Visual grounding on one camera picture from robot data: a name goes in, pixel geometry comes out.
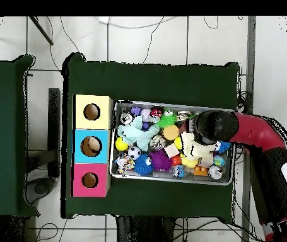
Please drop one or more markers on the blue spiky ball with eyes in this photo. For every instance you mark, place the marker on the blue spiky ball with eyes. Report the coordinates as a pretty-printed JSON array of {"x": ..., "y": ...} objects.
[
  {"x": 225, "y": 146},
  {"x": 140, "y": 165}
]

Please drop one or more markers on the mint green cloth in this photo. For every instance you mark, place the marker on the mint green cloth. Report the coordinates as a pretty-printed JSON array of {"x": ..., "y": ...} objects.
[{"x": 135, "y": 134}]

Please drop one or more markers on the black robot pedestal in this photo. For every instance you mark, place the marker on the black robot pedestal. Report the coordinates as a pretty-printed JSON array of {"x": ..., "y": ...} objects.
[{"x": 143, "y": 230}]

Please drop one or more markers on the green spiky ball with eye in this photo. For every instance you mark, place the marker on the green spiky ball with eye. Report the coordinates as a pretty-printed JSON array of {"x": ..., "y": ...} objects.
[{"x": 167, "y": 120}]

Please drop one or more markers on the purple spiky ball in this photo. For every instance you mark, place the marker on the purple spiky ball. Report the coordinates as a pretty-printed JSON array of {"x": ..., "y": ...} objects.
[{"x": 160, "y": 160}]

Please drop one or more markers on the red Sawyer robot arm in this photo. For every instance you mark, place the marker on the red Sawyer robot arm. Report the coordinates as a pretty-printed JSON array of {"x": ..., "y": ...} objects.
[{"x": 254, "y": 131}]

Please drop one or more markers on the brown toy football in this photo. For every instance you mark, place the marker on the brown toy football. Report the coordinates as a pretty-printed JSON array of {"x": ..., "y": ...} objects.
[{"x": 182, "y": 128}]

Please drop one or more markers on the black upright panel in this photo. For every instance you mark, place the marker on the black upright panel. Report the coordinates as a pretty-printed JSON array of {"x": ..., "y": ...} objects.
[{"x": 54, "y": 131}]

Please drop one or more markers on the small soccer ball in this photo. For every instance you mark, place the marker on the small soccer ball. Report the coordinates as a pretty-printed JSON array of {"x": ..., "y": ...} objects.
[{"x": 134, "y": 152}]

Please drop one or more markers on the orange foam disc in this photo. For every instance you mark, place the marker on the orange foam disc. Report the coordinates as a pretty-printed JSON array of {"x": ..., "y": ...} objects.
[{"x": 170, "y": 132}]

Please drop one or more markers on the cream yellow cloth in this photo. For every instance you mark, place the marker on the cream yellow cloth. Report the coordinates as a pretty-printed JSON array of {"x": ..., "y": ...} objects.
[{"x": 196, "y": 150}]

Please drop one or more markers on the yellow ball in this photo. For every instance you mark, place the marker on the yellow ball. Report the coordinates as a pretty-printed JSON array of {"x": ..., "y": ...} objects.
[{"x": 121, "y": 144}]

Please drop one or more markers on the dark slanted rod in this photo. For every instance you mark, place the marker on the dark slanted rod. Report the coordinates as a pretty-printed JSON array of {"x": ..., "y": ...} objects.
[{"x": 41, "y": 30}]

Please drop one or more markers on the dark green tablecloth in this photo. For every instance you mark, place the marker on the dark green tablecloth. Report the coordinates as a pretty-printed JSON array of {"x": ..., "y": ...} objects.
[{"x": 145, "y": 83}]

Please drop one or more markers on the shallow clear mesh bin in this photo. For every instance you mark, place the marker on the shallow clear mesh bin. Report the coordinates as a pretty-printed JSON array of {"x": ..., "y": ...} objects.
[{"x": 118, "y": 107}]

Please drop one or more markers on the wooden three-hole box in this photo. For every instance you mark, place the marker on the wooden three-hole box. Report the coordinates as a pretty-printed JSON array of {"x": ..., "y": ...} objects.
[{"x": 82, "y": 121}]

